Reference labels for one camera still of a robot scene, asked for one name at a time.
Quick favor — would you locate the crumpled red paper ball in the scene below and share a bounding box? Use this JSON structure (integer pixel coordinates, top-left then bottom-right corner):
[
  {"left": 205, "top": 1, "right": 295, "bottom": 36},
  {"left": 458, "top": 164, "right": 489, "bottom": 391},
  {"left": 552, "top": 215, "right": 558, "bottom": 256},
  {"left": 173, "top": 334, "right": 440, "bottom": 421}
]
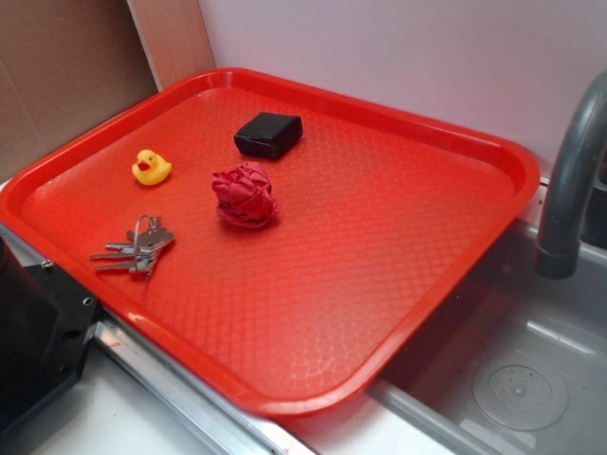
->
[{"left": 212, "top": 161, "right": 278, "bottom": 228}]

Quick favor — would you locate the silver key bunch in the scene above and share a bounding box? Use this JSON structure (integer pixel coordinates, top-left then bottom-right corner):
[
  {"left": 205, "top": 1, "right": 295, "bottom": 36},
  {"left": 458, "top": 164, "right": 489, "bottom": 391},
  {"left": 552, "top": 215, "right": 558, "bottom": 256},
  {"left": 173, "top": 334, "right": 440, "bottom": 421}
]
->
[{"left": 90, "top": 215, "right": 175, "bottom": 281}]

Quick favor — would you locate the grey faucet spout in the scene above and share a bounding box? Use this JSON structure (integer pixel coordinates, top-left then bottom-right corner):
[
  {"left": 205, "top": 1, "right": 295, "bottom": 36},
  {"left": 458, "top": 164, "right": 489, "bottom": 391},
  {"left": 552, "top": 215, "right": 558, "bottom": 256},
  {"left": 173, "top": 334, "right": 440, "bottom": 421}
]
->
[{"left": 533, "top": 72, "right": 606, "bottom": 280}]

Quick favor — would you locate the black wrapped block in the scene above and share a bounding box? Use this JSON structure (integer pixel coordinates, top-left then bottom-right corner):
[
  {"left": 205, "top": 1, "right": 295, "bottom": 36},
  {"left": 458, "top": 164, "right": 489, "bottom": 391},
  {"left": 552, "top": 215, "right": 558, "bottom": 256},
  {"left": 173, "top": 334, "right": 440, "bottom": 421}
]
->
[{"left": 234, "top": 112, "right": 304, "bottom": 159}]

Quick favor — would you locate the brown cardboard panel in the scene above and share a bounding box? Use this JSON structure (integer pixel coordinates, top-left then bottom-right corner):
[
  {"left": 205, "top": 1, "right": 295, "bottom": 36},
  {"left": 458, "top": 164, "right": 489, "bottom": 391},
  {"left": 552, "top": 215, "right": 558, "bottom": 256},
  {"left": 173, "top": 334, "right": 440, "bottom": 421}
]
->
[{"left": 1, "top": 1, "right": 214, "bottom": 181}]

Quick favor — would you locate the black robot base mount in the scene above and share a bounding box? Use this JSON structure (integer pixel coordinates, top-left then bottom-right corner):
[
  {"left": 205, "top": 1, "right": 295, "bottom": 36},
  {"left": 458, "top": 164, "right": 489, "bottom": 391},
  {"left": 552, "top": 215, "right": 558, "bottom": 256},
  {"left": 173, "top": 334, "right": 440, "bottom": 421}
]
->
[{"left": 1, "top": 242, "right": 100, "bottom": 435}]

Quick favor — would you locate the red plastic tray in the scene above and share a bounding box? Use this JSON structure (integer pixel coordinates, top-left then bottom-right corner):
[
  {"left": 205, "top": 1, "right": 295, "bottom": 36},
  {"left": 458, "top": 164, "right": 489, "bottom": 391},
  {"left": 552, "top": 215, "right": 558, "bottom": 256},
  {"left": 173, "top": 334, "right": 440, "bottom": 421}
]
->
[{"left": 1, "top": 68, "right": 540, "bottom": 417}]

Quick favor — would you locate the yellow rubber duck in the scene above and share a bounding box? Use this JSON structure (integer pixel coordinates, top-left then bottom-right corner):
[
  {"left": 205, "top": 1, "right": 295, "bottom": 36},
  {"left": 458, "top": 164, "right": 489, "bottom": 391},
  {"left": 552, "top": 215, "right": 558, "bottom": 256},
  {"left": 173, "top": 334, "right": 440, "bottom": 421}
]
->
[{"left": 131, "top": 149, "right": 173, "bottom": 186}]

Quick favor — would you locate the grey plastic sink basin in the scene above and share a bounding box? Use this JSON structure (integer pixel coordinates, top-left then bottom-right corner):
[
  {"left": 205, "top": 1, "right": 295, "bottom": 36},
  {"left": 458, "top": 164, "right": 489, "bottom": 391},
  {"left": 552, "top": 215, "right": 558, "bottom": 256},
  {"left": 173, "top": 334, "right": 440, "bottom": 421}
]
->
[{"left": 285, "top": 191, "right": 606, "bottom": 454}]

